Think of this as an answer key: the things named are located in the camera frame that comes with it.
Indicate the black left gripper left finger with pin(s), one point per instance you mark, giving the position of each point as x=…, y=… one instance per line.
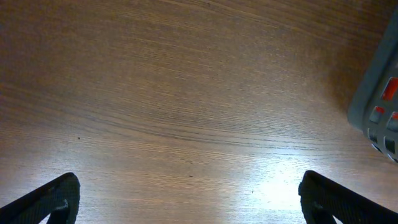
x=57, y=200

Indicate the grey plastic basket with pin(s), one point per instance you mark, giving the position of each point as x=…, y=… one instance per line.
x=380, y=129

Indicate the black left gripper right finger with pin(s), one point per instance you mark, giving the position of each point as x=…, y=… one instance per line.
x=325, y=201

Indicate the orange pasta package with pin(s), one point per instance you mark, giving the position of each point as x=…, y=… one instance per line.
x=389, y=95

